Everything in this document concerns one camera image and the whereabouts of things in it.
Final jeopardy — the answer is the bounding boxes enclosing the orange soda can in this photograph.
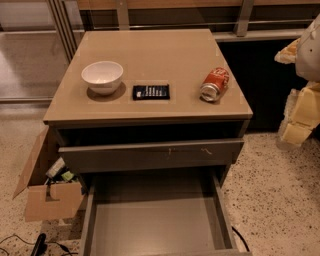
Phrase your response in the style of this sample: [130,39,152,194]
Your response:
[200,67,229,102]

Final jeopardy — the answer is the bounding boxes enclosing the black floor cable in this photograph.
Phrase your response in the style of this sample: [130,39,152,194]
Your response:
[0,233,79,256]
[231,225,251,253]

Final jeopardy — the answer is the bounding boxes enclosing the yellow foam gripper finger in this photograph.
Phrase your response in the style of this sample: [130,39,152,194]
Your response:
[274,39,300,64]
[281,82,320,146]

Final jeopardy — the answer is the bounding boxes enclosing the black device on floor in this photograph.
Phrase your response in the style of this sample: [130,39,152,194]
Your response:
[30,233,47,256]

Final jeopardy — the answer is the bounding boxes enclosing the metal railing frame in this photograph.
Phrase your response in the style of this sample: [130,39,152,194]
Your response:
[45,0,320,58]

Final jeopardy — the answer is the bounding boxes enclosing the open cardboard box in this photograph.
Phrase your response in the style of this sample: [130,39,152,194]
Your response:
[13,126,86,222]

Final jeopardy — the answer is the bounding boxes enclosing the closed top drawer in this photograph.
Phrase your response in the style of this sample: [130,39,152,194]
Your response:
[59,139,244,173]

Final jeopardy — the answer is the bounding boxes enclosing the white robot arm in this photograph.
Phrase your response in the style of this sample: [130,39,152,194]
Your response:
[275,14,320,150]

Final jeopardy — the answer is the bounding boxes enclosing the dark blue rxbar wrapper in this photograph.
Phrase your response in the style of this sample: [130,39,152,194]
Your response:
[132,85,170,100]

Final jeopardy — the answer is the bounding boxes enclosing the black floor cable left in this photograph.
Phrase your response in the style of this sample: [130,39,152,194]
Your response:
[0,233,79,256]

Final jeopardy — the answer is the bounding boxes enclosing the grey drawer cabinet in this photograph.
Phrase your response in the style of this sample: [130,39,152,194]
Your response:
[42,28,254,256]

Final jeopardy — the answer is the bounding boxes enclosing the black floor cable right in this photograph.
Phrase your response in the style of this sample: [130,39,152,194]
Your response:
[231,225,251,253]

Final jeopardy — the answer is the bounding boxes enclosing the white ceramic bowl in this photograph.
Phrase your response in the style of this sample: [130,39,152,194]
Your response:
[81,61,124,95]

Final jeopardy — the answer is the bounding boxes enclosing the white packet in box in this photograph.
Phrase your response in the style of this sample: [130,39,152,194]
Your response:
[46,157,65,179]

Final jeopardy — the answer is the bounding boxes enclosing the open middle drawer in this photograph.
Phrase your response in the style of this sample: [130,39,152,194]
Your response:
[79,172,252,256]

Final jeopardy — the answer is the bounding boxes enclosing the green packet in box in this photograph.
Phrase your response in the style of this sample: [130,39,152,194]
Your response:
[61,171,74,182]

